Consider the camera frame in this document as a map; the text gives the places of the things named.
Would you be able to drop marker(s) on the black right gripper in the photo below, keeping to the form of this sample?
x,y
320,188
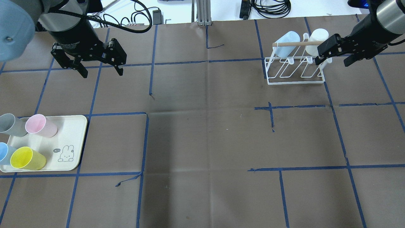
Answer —
x,y
368,31

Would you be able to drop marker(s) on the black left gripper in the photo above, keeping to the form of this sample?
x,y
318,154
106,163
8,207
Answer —
x,y
77,38

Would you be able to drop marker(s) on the white plastic cup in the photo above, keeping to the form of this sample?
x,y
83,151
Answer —
x,y
319,34

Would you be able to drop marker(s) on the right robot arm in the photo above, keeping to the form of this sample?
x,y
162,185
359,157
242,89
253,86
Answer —
x,y
390,13

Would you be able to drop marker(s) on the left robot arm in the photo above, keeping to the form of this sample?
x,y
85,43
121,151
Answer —
x,y
67,22

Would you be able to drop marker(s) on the pink plastic cup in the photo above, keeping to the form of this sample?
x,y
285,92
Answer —
x,y
40,125

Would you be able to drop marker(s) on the grey plastic cup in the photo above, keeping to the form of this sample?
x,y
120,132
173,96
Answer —
x,y
11,125

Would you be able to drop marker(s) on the yellow plastic cup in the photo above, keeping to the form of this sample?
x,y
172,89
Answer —
x,y
26,158

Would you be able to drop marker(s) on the light blue cup on tray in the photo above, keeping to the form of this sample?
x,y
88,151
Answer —
x,y
6,152

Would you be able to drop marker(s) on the black power adapter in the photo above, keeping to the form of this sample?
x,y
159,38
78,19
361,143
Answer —
x,y
157,17

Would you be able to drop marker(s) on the cream serving tray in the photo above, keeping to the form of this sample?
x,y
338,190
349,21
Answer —
x,y
62,151

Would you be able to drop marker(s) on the white wire cup rack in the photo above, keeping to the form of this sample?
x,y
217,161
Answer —
x,y
289,63

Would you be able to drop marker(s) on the aluminium frame post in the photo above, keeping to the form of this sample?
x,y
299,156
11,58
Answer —
x,y
201,12

